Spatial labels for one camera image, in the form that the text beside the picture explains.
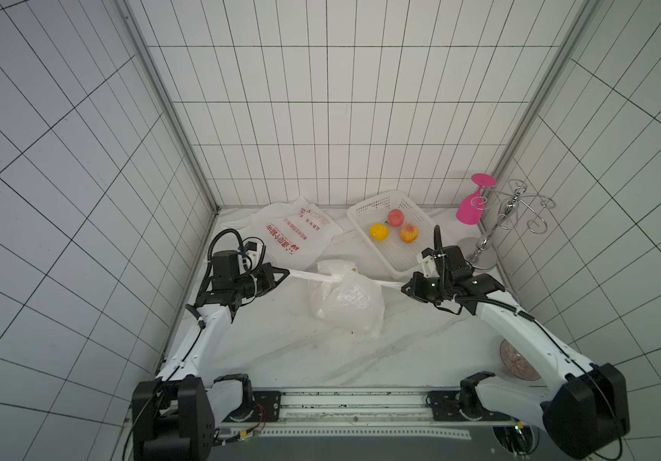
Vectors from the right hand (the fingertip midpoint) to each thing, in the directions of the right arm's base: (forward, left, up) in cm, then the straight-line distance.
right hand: (403, 282), depth 82 cm
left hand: (-1, +34, +3) cm, 34 cm away
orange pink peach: (+25, -6, -7) cm, 27 cm away
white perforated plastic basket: (+29, -2, -10) cm, 31 cm away
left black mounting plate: (-32, +36, -11) cm, 50 cm away
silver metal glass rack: (+20, -31, -10) cm, 38 cm away
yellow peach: (+27, +5, -9) cm, 29 cm away
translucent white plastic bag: (-8, +17, +4) cm, 20 cm away
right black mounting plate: (-29, -10, -13) cm, 33 cm away
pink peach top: (+33, -1, -8) cm, 34 cm away
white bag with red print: (+26, +37, -12) cm, 47 cm away
